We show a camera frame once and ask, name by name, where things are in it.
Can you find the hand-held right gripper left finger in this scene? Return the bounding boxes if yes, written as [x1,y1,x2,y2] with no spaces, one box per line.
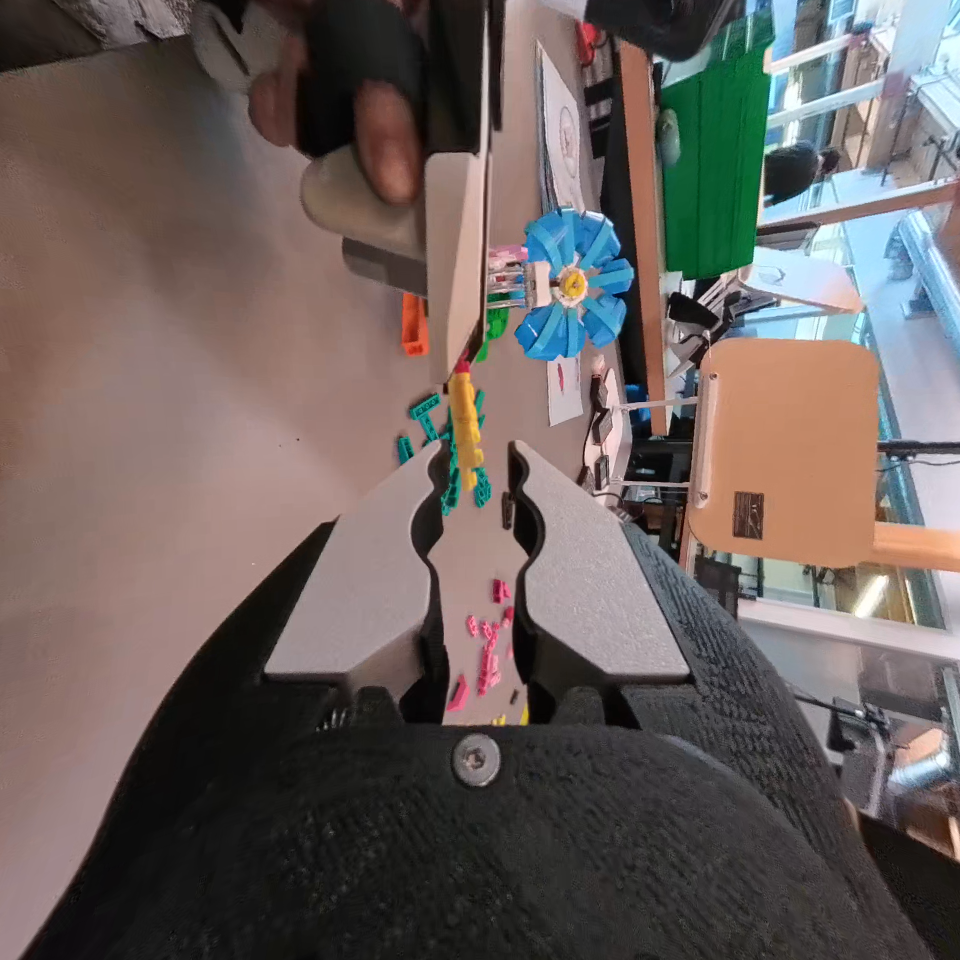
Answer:
[264,441,453,695]

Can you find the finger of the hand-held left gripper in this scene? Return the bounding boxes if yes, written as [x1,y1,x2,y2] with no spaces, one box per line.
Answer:
[424,150,492,381]

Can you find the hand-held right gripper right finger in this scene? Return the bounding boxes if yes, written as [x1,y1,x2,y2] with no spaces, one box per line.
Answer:
[501,441,691,695]

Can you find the blue lego flower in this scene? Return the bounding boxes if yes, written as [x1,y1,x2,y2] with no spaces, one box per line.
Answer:
[487,208,636,363]

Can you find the pile of lime green lego pieces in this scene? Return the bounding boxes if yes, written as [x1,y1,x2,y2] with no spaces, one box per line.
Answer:
[477,307,511,363]

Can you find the orange lego brick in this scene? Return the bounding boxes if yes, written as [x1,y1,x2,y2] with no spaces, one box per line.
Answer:
[401,292,431,356]

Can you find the pile of pink lego pieces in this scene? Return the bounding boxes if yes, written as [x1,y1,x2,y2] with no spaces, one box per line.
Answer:
[445,577,520,714]

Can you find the pile of teal lego pieces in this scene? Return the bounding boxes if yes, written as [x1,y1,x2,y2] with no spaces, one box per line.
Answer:
[396,390,496,517]

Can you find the pile of yellow lego pieces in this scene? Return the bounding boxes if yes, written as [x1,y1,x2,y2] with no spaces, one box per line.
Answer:
[447,360,487,494]

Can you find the person's left hand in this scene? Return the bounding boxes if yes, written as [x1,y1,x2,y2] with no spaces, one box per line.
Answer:
[247,0,423,205]

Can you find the white instruction booklet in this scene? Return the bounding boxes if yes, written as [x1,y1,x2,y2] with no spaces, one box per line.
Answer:
[535,41,586,219]

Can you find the small paper with red print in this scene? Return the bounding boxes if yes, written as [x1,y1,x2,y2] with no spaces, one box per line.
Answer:
[546,356,585,427]

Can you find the black bag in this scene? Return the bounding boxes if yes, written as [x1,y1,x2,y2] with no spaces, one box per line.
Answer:
[585,0,745,63]

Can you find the black and white gadget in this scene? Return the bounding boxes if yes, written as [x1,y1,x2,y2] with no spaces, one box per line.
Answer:
[666,291,723,376]

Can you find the wooden chair with metal legs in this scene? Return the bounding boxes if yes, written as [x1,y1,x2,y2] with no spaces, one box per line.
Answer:
[611,337,960,573]

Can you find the silver ventilation duct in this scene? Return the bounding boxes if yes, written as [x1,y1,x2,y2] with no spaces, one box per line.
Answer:
[888,208,960,331]

